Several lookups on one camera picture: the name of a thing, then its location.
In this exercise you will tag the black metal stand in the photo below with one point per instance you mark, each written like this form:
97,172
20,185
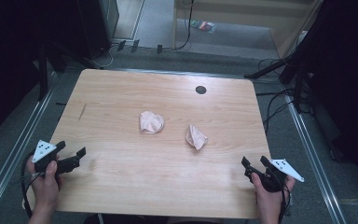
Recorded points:
43,73
298,77

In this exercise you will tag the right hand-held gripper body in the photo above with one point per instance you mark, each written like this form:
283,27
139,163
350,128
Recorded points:
284,168

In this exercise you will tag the person's right hand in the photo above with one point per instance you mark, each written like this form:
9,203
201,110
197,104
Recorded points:
270,200

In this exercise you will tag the person's left hand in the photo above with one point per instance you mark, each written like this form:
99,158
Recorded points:
45,189

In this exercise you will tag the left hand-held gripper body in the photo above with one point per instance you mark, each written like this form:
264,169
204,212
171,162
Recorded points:
43,151

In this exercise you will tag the person's dark pants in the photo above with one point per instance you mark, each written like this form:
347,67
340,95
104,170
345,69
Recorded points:
130,219

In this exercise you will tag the colourful packet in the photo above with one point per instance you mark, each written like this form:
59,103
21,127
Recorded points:
203,25

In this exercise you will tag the black cabinet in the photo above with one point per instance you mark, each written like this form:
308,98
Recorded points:
98,28

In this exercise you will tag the aluminium floor rail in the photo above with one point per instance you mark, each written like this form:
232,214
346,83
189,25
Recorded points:
313,161
15,149

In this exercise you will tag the black round table grommet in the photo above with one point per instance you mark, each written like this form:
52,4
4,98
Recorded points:
200,90

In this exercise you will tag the pink sock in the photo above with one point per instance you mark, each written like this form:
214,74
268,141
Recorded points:
195,137
151,122

